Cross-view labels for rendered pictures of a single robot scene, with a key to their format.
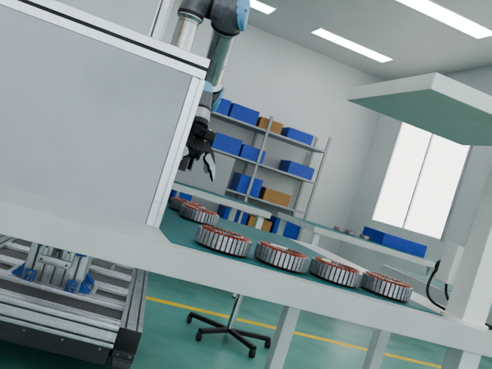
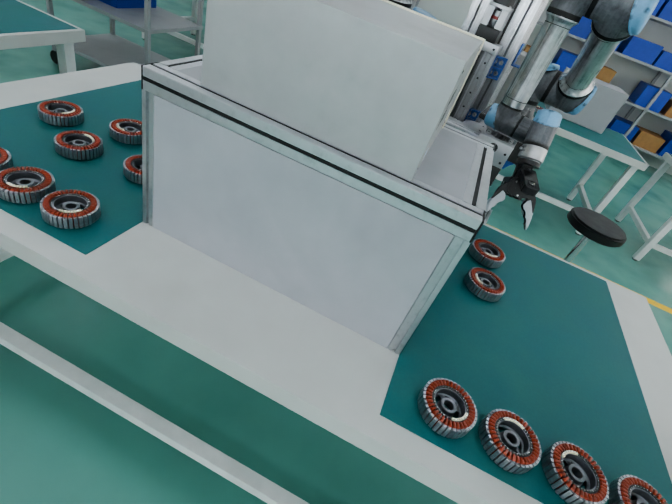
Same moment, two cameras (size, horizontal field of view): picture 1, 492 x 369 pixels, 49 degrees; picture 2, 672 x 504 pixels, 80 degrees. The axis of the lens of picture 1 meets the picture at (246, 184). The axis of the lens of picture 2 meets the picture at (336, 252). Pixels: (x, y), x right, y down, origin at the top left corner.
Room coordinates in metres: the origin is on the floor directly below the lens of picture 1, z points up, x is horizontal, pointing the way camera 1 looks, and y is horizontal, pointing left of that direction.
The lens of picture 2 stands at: (0.51, 0.07, 1.40)
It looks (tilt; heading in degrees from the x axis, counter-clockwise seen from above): 37 degrees down; 26
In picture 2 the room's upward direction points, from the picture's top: 21 degrees clockwise
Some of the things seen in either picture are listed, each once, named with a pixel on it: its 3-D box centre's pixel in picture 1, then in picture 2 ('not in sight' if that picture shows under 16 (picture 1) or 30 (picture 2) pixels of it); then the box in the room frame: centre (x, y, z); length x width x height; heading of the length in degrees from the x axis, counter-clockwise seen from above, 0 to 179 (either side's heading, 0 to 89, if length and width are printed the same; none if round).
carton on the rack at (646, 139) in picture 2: (255, 224); (645, 138); (8.41, -0.33, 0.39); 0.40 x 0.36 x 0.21; 16
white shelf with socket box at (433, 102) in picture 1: (424, 201); not in sight; (1.27, -0.41, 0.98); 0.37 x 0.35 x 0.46; 107
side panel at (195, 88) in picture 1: (165, 150); (434, 265); (1.27, 0.20, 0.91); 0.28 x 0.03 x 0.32; 17
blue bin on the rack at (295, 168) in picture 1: (296, 170); not in sight; (8.51, -0.67, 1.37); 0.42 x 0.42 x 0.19; 18
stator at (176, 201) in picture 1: (187, 206); (486, 253); (1.72, 0.16, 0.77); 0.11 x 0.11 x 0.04
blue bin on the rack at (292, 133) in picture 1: (295, 136); not in sight; (8.46, -0.50, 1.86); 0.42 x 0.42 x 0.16; 18
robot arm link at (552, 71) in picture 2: not in sight; (536, 79); (2.28, 0.41, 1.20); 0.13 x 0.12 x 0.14; 96
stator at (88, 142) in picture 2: not in sight; (79, 144); (0.96, 1.14, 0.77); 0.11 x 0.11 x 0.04
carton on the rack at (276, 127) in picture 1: (266, 126); not in sight; (8.32, -0.04, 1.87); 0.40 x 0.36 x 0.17; 16
